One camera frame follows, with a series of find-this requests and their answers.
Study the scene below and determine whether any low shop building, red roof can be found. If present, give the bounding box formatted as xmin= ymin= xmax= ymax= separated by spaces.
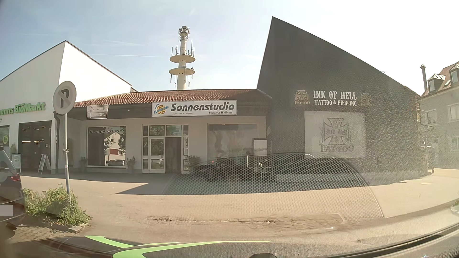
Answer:
xmin=67 ymin=88 xmax=272 ymax=175

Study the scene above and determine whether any framed display board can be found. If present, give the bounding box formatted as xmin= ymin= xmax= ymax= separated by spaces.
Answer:
xmin=252 ymin=138 xmax=269 ymax=157

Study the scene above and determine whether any dark parked vehicle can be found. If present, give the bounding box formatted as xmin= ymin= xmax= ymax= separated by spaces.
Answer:
xmin=197 ymin=156 xmax=277 ymax=183

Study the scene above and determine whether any beige asphalt road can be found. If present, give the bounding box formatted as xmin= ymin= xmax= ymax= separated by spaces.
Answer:
xmin=20 ymin=168 xmax=459 ymax=245

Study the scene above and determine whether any white telecommunications tower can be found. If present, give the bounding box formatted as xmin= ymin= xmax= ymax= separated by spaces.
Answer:
xmin=169 ymin=25 xmax=197 ymax=91

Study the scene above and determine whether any dark gabled building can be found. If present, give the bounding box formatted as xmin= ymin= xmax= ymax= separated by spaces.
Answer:
xmin=257 ymin=16 xmax=428 ymax=180

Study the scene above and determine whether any car's own bonnet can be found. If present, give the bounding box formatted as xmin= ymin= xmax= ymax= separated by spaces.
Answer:
xmin=34 ymin=222 xmax=459 ymax=258

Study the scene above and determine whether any green weedy bush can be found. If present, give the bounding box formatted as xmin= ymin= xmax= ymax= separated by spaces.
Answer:
xmin=23 ymin=184 xmax=92 ymax=227

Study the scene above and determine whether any white gabled market building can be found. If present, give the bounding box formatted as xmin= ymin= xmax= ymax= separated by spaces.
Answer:
xmin=0 ymin=40 xmax=137 ymax=175

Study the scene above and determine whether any grey house with dormers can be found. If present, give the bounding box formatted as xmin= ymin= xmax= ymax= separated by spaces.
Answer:
xmin=417 ymin=61 xmax=459 ymax=170

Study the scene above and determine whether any brick paved kerbed island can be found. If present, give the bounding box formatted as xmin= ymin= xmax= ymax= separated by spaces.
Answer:
xmin=6 ymin=215 xmax=89 ymax=245

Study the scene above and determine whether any dark car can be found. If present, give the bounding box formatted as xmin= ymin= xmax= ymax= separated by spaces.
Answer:
xmin=0 ymin=146 xmax=26 ymax=241

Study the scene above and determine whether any round road sign on post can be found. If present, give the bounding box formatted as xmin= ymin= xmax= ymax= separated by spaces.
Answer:
xmin=52 ymin=81 xmax=77 ymax=204

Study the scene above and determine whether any white A-frame sign board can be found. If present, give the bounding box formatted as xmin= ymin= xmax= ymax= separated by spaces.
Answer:
xmin=37 ymin=154 xmax=52 ymax=175

